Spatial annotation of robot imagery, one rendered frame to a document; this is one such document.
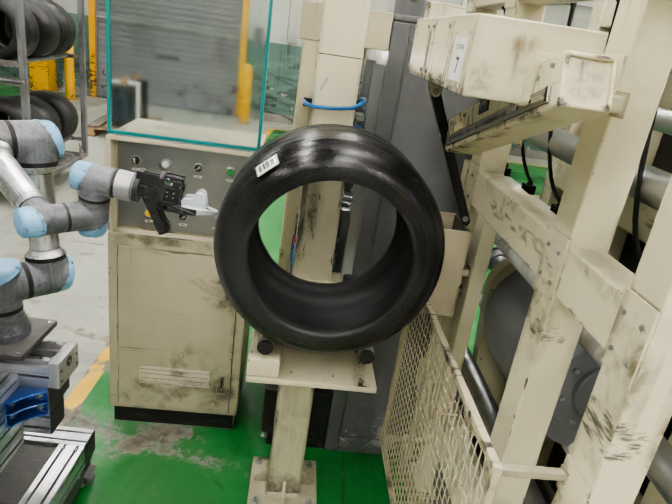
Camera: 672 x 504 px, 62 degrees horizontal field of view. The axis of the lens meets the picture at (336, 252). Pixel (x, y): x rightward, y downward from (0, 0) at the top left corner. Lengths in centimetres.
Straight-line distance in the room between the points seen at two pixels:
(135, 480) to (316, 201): 134
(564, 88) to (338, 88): 81
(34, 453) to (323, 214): 133
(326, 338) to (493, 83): 75
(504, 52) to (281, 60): 969
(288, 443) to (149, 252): 91
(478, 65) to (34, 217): 105
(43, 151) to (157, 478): 133
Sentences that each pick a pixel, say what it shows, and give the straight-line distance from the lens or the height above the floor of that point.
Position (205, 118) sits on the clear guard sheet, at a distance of 212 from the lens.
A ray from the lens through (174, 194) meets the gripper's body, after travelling 146.
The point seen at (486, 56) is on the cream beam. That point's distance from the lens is 111.
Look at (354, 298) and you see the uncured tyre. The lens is 173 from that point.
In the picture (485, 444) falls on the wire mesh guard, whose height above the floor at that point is 100.
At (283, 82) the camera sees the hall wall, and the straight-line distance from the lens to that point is 1074.
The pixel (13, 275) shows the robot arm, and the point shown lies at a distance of 188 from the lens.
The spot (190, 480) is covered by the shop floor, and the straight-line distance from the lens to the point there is 245.
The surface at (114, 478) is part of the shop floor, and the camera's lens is 249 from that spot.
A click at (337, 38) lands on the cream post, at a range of 168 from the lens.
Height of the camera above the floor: 171
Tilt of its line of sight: 21 degrees down
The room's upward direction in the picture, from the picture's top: 8 degrees clockwise
